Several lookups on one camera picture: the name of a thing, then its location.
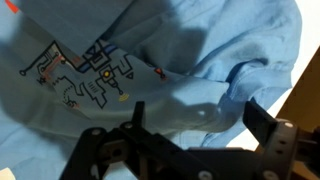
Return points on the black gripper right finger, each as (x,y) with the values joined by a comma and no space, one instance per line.
(283,146)

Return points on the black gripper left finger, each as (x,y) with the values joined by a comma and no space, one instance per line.
(140,156)

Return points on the blue printed cloth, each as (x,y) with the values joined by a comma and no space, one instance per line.
(200,40)

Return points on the wooden bed frame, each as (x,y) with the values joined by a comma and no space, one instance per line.
(308,96)

